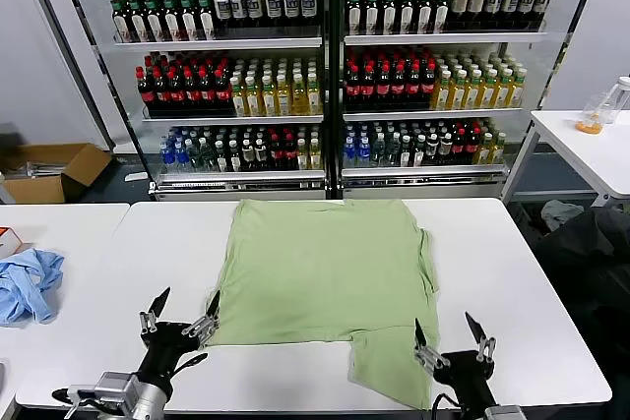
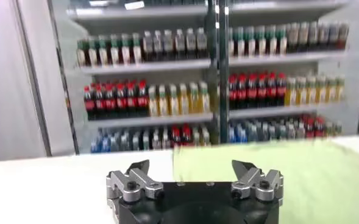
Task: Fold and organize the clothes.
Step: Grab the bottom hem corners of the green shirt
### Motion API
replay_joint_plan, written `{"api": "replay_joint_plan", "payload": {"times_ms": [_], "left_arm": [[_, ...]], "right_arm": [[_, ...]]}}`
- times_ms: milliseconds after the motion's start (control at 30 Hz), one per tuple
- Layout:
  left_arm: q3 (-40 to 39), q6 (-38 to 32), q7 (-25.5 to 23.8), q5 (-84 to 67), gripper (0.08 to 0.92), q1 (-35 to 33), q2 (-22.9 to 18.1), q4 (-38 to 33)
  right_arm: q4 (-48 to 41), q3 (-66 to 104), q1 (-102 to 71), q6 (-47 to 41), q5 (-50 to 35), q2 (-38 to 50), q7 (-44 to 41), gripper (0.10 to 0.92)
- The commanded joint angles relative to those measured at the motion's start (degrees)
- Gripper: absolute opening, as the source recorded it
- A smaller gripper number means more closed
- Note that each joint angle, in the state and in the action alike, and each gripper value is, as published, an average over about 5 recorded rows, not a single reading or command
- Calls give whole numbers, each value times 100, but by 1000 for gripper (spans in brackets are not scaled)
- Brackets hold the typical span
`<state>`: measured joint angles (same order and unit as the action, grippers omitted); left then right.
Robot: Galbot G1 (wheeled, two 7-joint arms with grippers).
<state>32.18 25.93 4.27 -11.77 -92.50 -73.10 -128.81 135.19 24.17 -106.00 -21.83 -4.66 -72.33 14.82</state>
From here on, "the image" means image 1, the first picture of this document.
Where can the blue label water bottle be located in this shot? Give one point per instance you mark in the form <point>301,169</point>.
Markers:
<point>181,155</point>
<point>349,152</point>
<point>168,155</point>
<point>363,152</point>

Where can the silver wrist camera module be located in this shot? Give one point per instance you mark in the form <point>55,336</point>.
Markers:
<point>118,393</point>
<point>504,413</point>

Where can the clear cup orange contents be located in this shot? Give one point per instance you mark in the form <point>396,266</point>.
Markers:
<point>589,126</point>

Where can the grey metal parts bundle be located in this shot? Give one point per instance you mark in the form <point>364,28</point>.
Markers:
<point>44,169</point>

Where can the small yellow tea bottle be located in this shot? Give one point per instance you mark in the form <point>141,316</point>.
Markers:
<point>498,149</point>
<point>485,150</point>
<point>302,155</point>
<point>315,155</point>

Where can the green cap white label bottle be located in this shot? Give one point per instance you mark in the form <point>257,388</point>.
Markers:
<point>371,14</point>
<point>189,19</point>
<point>206,19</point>
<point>442,13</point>
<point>171,20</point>
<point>120,21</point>
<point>424,13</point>
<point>138,21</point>
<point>389,14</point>
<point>407,13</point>
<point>354,14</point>
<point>154,21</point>

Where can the dark bottle beige label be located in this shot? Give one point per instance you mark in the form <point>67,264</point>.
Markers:
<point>511,2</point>
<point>493,2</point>
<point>543,0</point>
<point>476,3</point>
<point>460,3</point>
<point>527,1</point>

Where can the crumpled light blue cloth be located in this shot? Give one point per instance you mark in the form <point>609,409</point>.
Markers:
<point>29,287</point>

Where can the small dark white label bottle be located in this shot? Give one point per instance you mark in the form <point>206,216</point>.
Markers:
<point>261,155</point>
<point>222,157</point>
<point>248,155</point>
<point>432,149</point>
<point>235,157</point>
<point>405,153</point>
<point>419,153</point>
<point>445,148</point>

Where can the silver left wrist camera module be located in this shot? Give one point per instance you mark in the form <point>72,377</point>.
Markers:
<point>118,393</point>

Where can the dark bottle blue white label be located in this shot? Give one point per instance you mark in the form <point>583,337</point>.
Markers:
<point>308,6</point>
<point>238,8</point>
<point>223,8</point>
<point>291,6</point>
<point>274,7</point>
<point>254,7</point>

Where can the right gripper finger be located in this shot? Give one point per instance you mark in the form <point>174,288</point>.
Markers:
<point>429,356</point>
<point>486,348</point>

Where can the orange and white box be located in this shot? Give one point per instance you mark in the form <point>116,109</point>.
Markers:
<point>12,243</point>

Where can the yellow tea bottle white cap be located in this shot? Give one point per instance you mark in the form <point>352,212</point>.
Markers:
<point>459,93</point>
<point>313,98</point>
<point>253,100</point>
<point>488,92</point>
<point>238,100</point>
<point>443,93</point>
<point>284,99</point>
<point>503,91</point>
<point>269,100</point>
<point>516,90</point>
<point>299,99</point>
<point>473,92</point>

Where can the small white flat object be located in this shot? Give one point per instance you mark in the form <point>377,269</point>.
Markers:
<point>136,176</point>

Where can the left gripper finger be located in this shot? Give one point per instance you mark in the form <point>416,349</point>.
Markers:
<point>147,324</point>
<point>202,326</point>

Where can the light green printed t-shirt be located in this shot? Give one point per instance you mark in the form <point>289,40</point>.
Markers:
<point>320,267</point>

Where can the beverage shelf with bottles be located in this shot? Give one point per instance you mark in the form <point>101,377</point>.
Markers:
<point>443,38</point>

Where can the grey cloth pile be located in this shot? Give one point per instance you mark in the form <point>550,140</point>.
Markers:
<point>561,213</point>

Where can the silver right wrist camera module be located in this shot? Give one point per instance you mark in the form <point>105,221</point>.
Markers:
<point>504,413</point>

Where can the glass door beverage cabinet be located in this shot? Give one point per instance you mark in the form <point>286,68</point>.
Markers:
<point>221,43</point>

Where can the person in black clothing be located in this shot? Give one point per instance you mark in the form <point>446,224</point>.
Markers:
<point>590,267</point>

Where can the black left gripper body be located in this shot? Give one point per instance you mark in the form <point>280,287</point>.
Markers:
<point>170,346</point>

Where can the white side table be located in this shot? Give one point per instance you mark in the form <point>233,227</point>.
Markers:
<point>581,154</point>

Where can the clear bottle white cap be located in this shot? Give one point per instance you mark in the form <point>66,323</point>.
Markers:
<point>617,100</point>

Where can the open cardboard box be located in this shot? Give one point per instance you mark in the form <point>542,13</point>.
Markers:
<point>79,164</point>

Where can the clear green water bottle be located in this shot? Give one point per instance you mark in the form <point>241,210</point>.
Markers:
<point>378,152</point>
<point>392,152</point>
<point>208,155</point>
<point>195,155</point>

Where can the small red cap cola bottle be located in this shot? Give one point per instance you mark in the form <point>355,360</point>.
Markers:
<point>290,154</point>
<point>276,154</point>
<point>459,147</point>
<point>472,147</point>

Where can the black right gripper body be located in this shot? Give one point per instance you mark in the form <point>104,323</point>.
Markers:
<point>465,376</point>

